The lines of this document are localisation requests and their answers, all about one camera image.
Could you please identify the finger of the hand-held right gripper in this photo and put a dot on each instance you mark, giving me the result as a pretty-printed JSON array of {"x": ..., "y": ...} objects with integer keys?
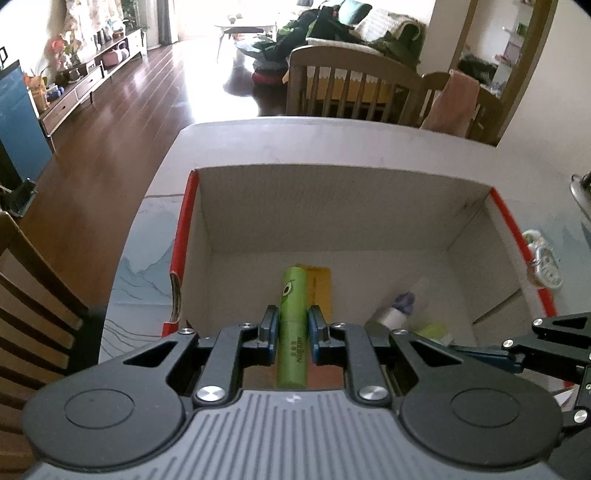
[
  {"x": 485, "y": 355},
  {"x": 563, "y": 324}
]

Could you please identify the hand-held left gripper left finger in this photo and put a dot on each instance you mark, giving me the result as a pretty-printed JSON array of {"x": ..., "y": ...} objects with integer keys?
[{"x": 268, "y": 332}]

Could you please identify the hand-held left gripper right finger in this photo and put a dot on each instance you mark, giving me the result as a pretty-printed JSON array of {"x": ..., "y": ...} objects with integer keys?
[{"x": 317, "y": 332}]

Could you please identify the green tube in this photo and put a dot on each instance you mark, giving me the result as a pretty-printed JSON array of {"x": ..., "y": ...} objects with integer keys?
[{"x": 293, "y": 323}]

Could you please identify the yellow carton box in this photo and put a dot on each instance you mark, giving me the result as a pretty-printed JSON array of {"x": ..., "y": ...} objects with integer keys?
[{"x": 321, "y": 290}]

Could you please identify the small purple cap bottle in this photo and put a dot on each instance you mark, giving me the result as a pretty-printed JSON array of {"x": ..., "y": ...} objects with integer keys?
[{"x": 397, "y": 314}]

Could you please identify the red cardboard box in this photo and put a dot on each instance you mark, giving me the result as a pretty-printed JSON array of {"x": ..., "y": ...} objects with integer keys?
[{"x": 346, "y": 207}]

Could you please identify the white correction tape dispenser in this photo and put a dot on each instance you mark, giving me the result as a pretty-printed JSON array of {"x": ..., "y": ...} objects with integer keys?
[{"x": 547, "y": 270}]

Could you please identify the grey desk lamp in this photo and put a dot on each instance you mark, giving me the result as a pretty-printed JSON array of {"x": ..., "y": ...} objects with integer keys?
[{"x": 582, "y": 189}]

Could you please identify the dark wooden chair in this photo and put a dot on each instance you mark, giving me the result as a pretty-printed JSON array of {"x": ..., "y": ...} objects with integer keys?
[{"x": 27, "y": 295}]

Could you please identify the pink cloth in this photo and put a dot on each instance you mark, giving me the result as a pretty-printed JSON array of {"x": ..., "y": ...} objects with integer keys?
[{"x": 455, "y": 101}]

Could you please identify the yellow chair cushion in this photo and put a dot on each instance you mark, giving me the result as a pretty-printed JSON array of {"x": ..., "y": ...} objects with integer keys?
[{"x": 355, "y": 87}]

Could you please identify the wooden slatted dining chair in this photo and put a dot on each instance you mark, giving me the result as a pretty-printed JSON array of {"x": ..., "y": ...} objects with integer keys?
[{"x": 351, "y": 60}]

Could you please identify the dark clothes pile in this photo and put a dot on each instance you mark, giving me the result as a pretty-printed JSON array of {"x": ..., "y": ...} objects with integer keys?
[{"x": 304, "y": 37}]

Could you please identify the white coffee table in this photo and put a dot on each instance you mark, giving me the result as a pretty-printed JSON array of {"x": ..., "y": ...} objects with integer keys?
[{"x": 244, "y": 28}]

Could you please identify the wooden tv cabinet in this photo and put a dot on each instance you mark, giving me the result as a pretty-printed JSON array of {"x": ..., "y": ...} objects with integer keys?
[{"x": 83, "y": 87}]

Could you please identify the blue panel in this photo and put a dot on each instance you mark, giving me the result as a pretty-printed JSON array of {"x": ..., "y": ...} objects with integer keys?
[{"x": 21, "y": 124}]

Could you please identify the grey curtain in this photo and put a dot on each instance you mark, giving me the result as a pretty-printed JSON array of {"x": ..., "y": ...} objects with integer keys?
[{"x": 164, "y": 18}]

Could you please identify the orange flower arrangement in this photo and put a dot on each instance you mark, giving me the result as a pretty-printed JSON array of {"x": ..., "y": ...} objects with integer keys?
[{"x": 60, "y": 50}]

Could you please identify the hanging light clothes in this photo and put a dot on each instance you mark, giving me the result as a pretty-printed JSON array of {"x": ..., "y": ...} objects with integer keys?
[{"x": 92, "y": 16}]

